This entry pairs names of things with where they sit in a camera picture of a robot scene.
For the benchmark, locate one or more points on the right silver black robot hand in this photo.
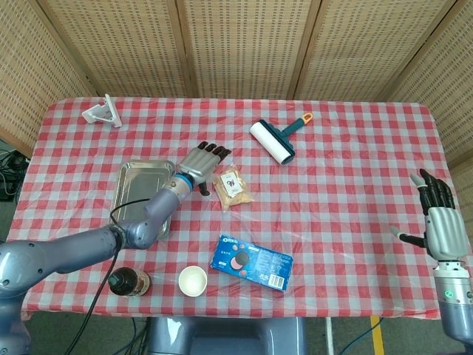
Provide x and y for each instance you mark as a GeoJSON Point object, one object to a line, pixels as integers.
{"type": "Point", "coordinates": [445, 233]}

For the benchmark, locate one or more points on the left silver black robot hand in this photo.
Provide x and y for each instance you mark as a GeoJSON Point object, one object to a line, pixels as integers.
{"type": "Point", "coordinates": [197, 164]}

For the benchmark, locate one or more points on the clear plastic snack bag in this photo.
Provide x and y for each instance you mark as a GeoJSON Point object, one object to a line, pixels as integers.
{"type": "Point", "coordinates": [231, 192]}

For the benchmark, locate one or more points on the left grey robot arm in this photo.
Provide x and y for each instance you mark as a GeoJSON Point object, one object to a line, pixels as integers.
{"type": "Point", "coordinates": [74, 247]}

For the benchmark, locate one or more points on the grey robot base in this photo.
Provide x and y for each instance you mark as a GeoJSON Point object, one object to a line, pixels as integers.
{"type": "Point", "coordinates": [229, 336]}

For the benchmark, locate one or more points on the stainless steel rectangular tray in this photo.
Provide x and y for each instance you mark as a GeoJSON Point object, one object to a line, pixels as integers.
{"type": "Point", "coordinates": [136, 181]}

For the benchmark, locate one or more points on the blue Oreo cookie box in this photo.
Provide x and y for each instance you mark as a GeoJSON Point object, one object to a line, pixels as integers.
{"type": "Point", "coordinates": [251, 262]}

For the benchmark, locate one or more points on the white paper cup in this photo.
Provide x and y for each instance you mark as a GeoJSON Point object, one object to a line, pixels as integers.
{"type": "Point", "coordinates": [192, 281]}

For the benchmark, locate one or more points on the red white checkered tablecloth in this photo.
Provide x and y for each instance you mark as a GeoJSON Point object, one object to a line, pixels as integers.
{"type": "Point", "coordinates": [332, 185]}

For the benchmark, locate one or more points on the woven bamboo folding screen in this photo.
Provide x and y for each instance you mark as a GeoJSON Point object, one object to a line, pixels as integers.
{"type": "Point", "coordinates": [240, 44]}

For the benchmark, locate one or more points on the brown glass bottle with label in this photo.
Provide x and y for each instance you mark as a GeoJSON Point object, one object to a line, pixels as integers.
{"type": "Point", "coordinates": [129, 283]}

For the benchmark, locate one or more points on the white table leg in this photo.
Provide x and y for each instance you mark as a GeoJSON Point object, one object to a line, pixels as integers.
{"type": "Point", "coordinates": [329, 336]}

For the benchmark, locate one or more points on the white plastic bracket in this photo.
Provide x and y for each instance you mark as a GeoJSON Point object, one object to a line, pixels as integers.
{"type": "Point", "coordinates": [103, 112]}

